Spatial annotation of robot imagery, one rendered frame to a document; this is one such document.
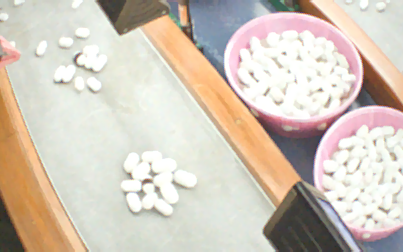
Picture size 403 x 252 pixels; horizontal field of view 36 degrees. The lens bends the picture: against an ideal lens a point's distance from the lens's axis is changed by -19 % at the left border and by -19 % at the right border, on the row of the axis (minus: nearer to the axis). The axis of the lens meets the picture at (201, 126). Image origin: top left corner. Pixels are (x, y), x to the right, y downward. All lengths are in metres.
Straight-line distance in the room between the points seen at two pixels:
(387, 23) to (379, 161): 0.37
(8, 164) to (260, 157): 0.45
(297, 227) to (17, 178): 0.63
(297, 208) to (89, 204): 0.53
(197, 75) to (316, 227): 0.63
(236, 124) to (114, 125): 0.21
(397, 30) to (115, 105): 0.62
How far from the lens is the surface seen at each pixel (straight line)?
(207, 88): 1.25
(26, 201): 1.18
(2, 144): 1.27
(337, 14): 1.39
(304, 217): 0.70
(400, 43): 1.40
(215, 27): 1.48
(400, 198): 1.15
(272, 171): 1.14
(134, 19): 0.95
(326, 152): 1.19
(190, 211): 1.14
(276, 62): 1.34
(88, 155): 1.23
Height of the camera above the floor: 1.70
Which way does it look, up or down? 52 degrees down
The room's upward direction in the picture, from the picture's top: 8 degrees counter-clockwise
